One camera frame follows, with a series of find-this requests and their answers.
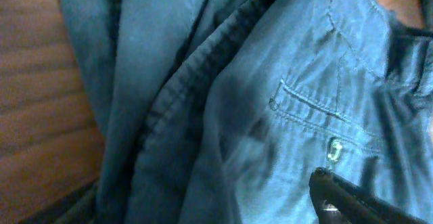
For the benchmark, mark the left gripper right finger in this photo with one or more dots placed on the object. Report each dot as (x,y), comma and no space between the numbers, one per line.
(338,201)

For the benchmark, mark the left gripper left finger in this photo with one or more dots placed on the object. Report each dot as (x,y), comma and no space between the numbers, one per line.
(76,207)

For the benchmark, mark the navy blue denim shorts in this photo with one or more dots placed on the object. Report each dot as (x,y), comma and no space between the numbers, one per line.
(218,111)

